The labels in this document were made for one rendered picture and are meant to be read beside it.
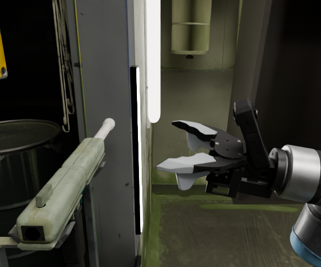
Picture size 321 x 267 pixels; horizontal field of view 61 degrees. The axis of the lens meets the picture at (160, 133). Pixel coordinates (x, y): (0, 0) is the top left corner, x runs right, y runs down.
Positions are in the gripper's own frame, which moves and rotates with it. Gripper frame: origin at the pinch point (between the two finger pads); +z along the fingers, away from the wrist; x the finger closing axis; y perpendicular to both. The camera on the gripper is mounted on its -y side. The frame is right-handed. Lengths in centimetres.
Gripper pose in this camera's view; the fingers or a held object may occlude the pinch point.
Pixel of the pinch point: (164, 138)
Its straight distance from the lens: 48.0
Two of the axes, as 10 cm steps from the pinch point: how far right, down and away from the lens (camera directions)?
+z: -9.8, -1.8, 1.3
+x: 2.0, -4.9, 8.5
